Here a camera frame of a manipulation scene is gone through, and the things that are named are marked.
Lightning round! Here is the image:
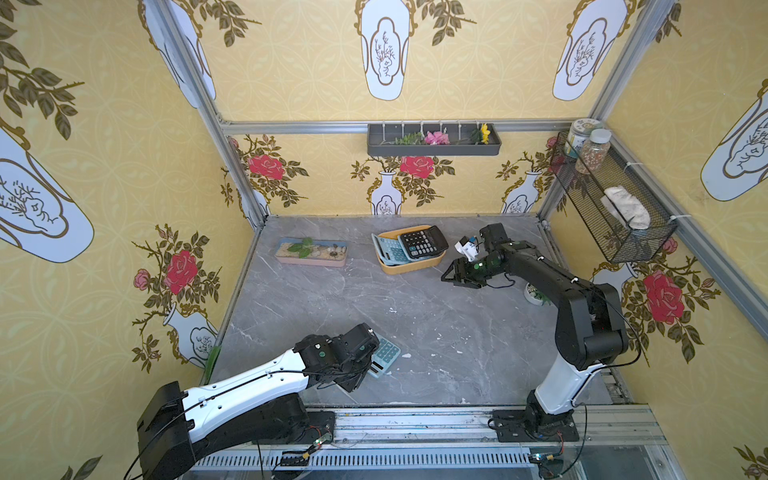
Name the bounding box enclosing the large black calculator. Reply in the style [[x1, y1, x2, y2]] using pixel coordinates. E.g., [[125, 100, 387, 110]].
[[397, 226, 448, 261]]

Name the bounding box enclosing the light blue calculator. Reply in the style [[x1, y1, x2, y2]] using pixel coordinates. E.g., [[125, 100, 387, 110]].
[[371, 234, 411, 266], [368, 336, 402, 378]]

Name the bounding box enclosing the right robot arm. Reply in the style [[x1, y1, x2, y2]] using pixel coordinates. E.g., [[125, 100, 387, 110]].
[[441, 237, 629, 426]]

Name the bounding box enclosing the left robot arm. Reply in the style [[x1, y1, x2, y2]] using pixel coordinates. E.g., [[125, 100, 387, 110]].
[[134, 323, 380, 479]]

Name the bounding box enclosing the yellow storage box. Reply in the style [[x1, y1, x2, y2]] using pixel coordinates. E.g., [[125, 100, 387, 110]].
[[377, 225, 447, 275]]

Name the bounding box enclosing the small potted green plant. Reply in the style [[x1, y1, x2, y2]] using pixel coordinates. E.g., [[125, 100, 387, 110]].
[[524, 283, 549, 306]]

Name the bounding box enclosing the pink tray with plants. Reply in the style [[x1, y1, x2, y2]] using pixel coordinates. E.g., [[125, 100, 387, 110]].
[[275, 237, 348, 267]]

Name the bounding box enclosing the small circuit board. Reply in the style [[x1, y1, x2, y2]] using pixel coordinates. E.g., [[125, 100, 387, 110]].
[[278, 452, 310, 468]]

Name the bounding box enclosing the pink artificial flower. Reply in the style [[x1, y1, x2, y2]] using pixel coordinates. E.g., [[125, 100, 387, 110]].
[[424, 131, 450, 145]]

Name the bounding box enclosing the yellow artificial flower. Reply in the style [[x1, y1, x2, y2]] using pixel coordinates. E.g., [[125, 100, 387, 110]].
[[477, 123, 490, 145]]

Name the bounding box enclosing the white crumpled cloth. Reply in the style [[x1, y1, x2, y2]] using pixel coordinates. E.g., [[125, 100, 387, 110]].
[[601, 186, 651, 230]]

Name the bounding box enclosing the glass jar with nuts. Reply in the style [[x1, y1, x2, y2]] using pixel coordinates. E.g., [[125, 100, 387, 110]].
[[575, 128, 612, 175]]

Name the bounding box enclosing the glass jar patterned lid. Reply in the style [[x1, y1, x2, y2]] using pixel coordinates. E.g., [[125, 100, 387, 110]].
[[564, 118, 603, 158]]

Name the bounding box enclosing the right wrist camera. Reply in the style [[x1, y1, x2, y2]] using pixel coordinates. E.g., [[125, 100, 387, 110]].
[[454, 236, 479, 262]]

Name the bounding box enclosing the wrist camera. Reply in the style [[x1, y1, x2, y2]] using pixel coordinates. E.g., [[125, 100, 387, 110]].
[[454, 236, 479, 262], [341, 323, 380, 361]]

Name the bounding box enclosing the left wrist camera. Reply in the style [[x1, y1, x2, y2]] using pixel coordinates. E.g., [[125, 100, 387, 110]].
[[341, 323, 380, 361]]

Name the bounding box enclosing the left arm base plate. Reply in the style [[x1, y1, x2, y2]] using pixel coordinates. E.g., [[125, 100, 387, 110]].
[[292, 410, 336, 445]]

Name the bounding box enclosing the black wire wall basket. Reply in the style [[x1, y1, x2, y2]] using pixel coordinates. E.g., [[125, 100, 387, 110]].
[[549, 132, 677, 264]]

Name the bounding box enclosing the grey wall shelf tray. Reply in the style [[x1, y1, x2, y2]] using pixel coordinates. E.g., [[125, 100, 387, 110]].
[[367, 121, 502, 157]]

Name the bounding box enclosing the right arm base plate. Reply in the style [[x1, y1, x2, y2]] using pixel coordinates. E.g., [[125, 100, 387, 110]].
[[487, 410, 580, 443]]

